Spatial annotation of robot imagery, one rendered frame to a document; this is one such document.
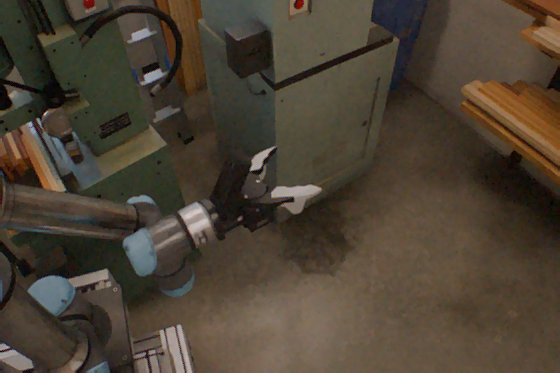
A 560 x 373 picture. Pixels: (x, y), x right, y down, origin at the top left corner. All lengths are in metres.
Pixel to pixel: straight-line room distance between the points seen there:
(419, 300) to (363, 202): 0.61
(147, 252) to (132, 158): 0.81
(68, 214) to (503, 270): 2.02
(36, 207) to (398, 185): 2.01
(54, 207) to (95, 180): 0.73
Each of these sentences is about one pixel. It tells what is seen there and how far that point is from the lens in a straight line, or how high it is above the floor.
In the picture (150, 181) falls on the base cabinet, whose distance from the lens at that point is 1.58.
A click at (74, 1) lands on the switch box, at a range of 1.20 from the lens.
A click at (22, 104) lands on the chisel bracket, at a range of 1.45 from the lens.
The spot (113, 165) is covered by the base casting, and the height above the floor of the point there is 0.80.
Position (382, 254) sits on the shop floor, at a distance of 2.16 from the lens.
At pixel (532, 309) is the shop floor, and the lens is 2.30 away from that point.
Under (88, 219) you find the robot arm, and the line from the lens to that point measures 0.79.
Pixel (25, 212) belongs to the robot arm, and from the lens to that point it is 0.74.
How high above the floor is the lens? 1.85
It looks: 49 degrees down
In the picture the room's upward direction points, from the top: straight up
